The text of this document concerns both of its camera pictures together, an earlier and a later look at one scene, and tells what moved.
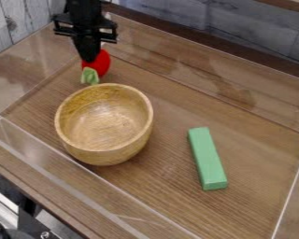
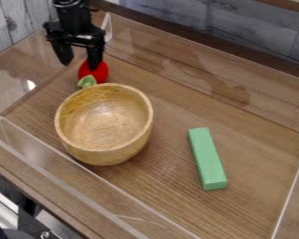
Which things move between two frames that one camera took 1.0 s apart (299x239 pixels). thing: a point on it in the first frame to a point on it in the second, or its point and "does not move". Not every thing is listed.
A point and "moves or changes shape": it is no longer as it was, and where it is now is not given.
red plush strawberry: x=96 y=68 moves or changes shape
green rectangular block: x=207 y=159 does not move
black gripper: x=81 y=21 to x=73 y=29
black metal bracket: x=29 y=224 does not move
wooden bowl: x=102 y=121 does not move
